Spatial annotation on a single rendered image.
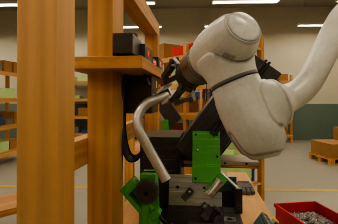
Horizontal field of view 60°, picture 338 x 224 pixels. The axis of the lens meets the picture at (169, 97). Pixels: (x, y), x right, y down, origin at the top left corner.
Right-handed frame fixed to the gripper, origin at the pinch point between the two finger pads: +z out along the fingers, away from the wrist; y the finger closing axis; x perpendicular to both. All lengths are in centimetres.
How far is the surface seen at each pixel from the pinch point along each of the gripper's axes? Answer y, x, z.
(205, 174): -32.1, -14.5, 28.5
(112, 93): 9.0, 10.9, 14.6
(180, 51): 102, -215, 317
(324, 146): -181, -496, 402
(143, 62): 11.8, 2.7, -0.4
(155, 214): -32.4, 14.6, 14.6
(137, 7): 50, -25, 38
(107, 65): 15.6, 12.1, 3.9
